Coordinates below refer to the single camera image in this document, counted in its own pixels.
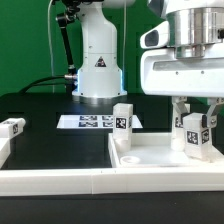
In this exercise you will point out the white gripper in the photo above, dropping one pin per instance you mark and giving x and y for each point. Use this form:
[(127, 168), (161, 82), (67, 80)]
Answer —
[(162, 74)]

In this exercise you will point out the white U-shaped fence wall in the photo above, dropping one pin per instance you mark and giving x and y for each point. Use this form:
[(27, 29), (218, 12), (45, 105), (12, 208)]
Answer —
[(110, 180)]

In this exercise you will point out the white square table top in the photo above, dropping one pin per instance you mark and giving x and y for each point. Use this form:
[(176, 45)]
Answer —
[(154, 150)]

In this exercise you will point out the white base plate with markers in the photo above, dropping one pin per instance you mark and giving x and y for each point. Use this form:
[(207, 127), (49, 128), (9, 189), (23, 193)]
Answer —
[(85, 122)]

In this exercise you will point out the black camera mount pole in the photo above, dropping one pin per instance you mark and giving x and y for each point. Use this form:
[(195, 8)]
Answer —
[(63, 19)]

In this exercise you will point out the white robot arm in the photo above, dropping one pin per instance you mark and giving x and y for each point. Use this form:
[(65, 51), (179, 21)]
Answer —
[(184, 55)]

